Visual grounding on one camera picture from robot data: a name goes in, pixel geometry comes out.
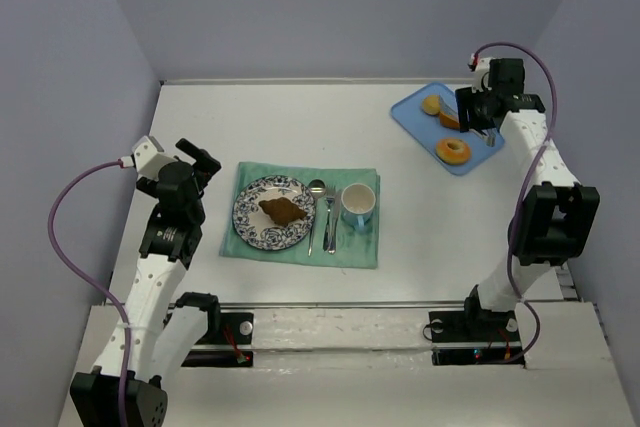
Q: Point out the light blue mug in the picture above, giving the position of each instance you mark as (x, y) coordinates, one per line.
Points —
(357, 205)

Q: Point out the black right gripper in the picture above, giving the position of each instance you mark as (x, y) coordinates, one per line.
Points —
(465, 110)

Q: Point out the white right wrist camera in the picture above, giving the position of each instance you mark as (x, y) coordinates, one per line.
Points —
(480, 68)

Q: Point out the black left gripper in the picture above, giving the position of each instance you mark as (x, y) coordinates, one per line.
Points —
(201, 161)

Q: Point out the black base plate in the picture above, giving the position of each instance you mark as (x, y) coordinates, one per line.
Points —
(458, 340)
(229, 347)

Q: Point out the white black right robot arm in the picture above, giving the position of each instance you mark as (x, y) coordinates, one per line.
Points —
(554, 212)

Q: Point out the blue floral ceramic plate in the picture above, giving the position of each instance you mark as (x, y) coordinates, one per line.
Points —
(256, 228)

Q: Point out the orange bread wedge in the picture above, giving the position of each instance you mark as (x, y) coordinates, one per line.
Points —
(449, 121)

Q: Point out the green cloth placemat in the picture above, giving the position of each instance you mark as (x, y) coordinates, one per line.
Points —
(353, 249)

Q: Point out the round yellow bun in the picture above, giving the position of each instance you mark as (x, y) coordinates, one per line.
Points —
(431, 105)

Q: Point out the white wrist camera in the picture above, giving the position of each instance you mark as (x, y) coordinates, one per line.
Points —
(149, 157)
(480, 68)

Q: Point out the light blue plastic tray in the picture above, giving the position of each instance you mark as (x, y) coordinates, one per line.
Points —
(427, 130)

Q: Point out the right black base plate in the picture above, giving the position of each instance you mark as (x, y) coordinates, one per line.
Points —
(458, 340)

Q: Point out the glazed ring doughnut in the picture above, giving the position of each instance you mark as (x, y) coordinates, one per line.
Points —
(453, 151)

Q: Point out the silver knife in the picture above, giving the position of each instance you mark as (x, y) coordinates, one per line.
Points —
(333, 218)

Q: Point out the aluminium table rail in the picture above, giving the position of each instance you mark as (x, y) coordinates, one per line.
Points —
(429, 305)

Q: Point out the silver spoon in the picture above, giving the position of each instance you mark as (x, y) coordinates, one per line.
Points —
(317, 189)

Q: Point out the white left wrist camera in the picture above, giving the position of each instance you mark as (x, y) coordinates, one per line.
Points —
(149, 157)

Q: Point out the silver metal tongs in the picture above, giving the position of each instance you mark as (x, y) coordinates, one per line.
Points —
(487, 137)

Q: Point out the silver fork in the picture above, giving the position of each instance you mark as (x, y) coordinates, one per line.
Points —
(330, 201)

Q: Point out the dark brown croissant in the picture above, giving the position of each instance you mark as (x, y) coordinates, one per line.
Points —
(282, 211)

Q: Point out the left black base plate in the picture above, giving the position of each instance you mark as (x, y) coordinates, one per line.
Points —
(229, 347)

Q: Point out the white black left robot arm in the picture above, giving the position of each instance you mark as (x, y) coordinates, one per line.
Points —
(156, 330)

